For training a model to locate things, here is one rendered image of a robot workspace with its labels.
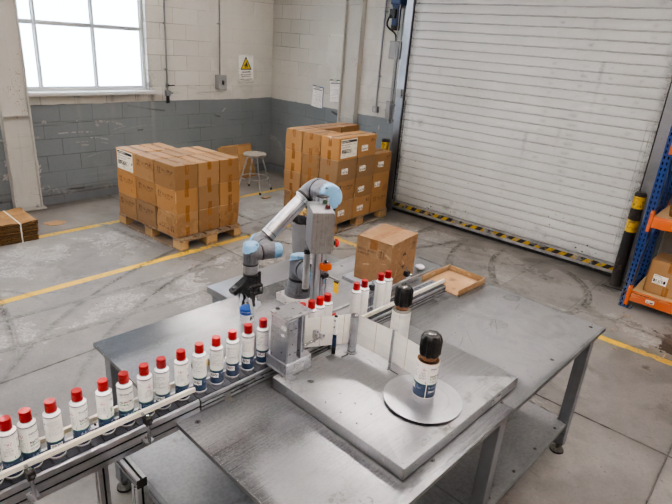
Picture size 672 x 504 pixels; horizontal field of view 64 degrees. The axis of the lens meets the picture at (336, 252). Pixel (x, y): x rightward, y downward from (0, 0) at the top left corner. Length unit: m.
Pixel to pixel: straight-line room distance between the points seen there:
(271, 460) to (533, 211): 5.21
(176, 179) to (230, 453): 3.95
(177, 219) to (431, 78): 3.56
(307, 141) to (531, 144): 2.54
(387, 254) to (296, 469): 1.50
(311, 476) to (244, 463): 0.23
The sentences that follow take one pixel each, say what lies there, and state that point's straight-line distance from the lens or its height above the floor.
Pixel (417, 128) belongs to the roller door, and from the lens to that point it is 7.25.
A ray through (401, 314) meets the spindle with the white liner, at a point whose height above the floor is 1.06.
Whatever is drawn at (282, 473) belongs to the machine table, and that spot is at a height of 0.83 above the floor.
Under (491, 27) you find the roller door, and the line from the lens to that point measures 6.79.
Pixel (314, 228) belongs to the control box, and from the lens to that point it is 2.30.
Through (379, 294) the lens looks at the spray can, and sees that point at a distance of 2.74.
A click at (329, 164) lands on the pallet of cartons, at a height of 0.84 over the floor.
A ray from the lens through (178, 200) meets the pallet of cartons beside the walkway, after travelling 5.66.
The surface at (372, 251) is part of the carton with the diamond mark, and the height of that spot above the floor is 1.05.
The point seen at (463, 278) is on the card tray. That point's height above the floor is 0.83.
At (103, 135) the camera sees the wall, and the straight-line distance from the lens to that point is 7.71.
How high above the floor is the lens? 2.16
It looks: 21 degrees down
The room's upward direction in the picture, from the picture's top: 4 degrees clockwise
